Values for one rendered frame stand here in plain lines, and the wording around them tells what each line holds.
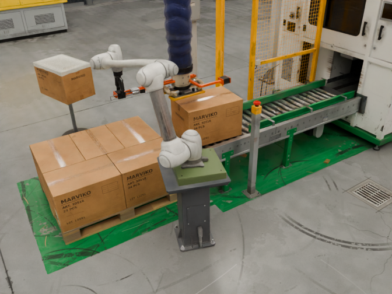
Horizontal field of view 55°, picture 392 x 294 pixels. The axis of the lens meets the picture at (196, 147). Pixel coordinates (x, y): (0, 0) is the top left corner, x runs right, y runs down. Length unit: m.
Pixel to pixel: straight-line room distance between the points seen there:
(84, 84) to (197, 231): 2.38
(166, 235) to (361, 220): 1.84
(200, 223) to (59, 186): 1.24
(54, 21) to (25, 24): 0.69
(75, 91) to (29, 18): 5.92
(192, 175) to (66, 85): 2.29
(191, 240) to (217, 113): 1.21
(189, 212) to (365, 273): 1.50
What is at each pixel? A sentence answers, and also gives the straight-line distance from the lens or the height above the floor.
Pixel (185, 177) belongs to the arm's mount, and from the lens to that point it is 2.86.
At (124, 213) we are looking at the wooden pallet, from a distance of 3.71.
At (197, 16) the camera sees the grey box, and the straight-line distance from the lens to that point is 4.56.
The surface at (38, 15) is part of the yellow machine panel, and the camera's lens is 10.55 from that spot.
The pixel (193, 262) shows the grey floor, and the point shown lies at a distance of 3.34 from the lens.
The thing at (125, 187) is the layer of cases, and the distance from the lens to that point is 3.54.
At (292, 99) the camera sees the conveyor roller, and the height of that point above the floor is 0.52.
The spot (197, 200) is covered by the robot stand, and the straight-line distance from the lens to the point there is 3.13.
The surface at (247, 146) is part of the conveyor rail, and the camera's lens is 3.89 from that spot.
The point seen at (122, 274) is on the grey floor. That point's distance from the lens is 3.33.
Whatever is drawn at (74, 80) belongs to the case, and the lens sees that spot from 4.72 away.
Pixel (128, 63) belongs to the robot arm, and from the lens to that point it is 2.96.
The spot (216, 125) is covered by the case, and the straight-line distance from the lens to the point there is 3.72.
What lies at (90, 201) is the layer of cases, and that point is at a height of 0.37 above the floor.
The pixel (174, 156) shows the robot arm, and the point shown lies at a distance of 2.73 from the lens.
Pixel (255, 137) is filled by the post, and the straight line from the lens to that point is 3.64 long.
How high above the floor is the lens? 2.49
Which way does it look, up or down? 31 degrees down
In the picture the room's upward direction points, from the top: 1 degrees counter-clockwise
